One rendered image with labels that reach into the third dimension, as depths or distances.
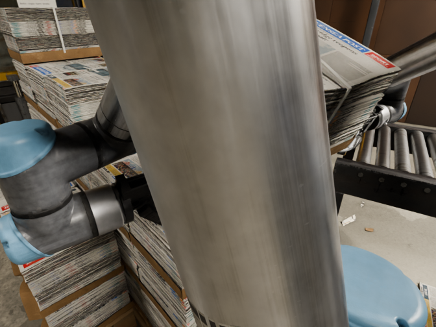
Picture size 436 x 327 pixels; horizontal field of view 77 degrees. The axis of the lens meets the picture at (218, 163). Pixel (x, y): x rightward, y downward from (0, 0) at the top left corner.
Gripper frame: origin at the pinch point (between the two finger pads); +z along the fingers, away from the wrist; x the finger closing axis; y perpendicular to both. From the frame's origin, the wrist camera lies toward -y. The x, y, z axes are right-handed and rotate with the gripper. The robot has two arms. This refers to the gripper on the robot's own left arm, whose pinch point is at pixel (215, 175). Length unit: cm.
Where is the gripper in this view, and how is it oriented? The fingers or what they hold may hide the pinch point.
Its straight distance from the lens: 56.9
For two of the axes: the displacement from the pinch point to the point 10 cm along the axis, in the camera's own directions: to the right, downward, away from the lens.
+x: -5.3, -6.9, 4.9
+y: 2.1, -6.7, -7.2
